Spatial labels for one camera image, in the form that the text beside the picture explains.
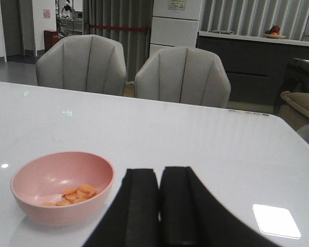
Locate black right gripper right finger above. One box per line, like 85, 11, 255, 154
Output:
160, 167, 276, 246

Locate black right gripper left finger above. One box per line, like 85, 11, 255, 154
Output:
83, 169, 159, 246

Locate orange ham slices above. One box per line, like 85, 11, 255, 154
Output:
41, 183, 99, 207

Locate pink bowl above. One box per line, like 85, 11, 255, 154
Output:
10, 151, 115, 226

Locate right grey upholstered chair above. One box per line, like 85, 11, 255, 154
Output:
134, 46, 231, 108

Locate grey upholstered chair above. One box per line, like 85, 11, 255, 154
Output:
36, 34, 127, 96
134, 46, 231, 108

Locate beige cushion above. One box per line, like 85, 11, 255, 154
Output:
278, 91, 309, 131

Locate left grey upholstered chair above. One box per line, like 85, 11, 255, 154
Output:
36, 34, 127, 96

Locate dark kitchen counter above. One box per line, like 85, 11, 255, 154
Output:
197, 32, 309, 105

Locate dark appliance cabinet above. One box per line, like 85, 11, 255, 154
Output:
273, 58, 309, 114

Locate white refrigerator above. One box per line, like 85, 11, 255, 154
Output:
149, 0, 203, 56

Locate red barrier belt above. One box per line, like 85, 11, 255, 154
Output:
89, 25, 148, 32

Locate fruit plate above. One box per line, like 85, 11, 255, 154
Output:
263, 25, 286, 39

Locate red bin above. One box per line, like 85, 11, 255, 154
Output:
44, 30, 59, 51

